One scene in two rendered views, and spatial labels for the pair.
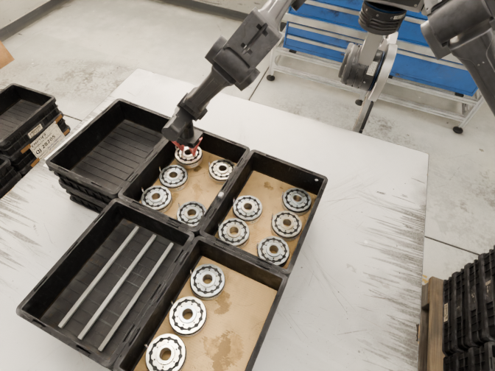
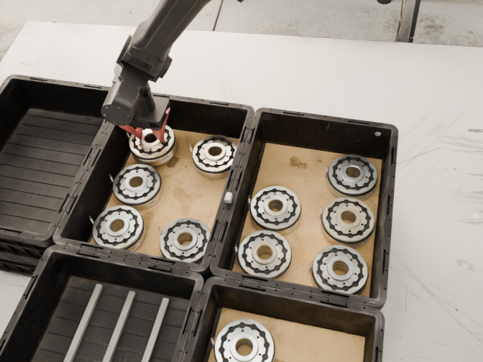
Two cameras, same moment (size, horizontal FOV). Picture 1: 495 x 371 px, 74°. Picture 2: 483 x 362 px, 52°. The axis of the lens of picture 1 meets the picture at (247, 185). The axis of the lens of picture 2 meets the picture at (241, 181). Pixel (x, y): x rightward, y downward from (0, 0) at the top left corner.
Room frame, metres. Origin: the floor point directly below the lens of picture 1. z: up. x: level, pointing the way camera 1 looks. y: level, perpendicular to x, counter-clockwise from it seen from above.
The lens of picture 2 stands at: (0.10, 0.08, 1.71)
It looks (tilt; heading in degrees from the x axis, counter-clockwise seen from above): 55 degrees down; 357
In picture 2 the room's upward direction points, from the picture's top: 6 degrees counter-clockwise
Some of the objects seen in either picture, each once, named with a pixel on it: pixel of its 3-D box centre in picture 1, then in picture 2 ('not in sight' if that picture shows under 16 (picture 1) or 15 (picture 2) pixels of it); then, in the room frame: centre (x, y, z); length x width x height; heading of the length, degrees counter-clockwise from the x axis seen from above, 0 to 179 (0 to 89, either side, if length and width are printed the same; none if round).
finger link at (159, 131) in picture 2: (190, 144); (152, 125); (0.83, 0.22, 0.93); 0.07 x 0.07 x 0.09; 70
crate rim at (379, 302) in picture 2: (267, 205); (311, 196); (0.60, -0.07, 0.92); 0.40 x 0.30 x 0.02; 160
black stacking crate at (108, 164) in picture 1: (121, 152); (37, 164); (0.81, 0.49, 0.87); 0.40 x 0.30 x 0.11; 160
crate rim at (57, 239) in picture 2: (188, 172); (162, 172); (0.71, 0.21, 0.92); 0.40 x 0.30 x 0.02; 160
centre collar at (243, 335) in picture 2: (207, 279); (244, 347); (0.35, 0.09, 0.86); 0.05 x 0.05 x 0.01
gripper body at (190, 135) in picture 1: (185, 129); (139, 100); (0.83, 0.24, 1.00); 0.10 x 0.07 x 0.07; 70
